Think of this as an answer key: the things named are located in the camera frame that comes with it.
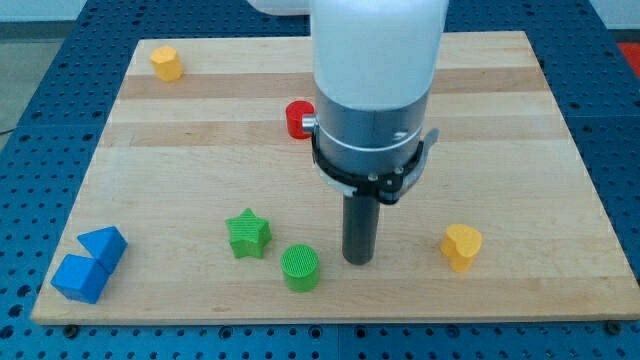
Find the black clamp ring with lever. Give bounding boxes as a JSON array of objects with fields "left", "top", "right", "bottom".
[{"left": 310, "top": 127, "right": 441, "bottom": 206}]

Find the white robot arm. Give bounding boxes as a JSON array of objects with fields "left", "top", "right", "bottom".
[{"left": 248, "top": 0, "right": 449, "bottom": 175}]

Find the wooden board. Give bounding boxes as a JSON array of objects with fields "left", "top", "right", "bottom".
[{"left": 31, "top": 31, "right": 639, "bottom": 325}]

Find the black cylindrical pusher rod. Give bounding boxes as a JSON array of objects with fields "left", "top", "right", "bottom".
[{"left": 342, "top": 196, "right": 380, "bottom": 265}]

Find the green cylinder block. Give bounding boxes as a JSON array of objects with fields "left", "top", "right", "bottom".
[{"left": 280, "top": 244, "right": 320, "bottom": 292}]

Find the green star block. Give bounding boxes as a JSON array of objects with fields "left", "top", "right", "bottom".
[{"left": 225, "top": 208, "right": 272, "bottom": 259}]

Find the blue cube block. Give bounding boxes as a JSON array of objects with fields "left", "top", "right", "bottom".
[{"left": 50, "top": 254, "right": 109, "bottom": 304}]

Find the yellow hexagon block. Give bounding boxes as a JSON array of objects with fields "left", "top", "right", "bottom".
[{"left": 150, "top": 46, "right": 183, "bottom": 82}]

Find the blue triangle block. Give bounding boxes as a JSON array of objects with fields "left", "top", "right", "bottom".
[{"left": 77, "top": 226, "right": 128, "bottom": 274}]

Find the red cylinder block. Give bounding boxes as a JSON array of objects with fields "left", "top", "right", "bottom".
[{"left": 285, "top": 100, "right": 315, "bottom": 139}]

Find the yellow heart block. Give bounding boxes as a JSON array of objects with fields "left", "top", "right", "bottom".
[{"left": 439, "top": 224, "right": 483, "bottom": 273}]

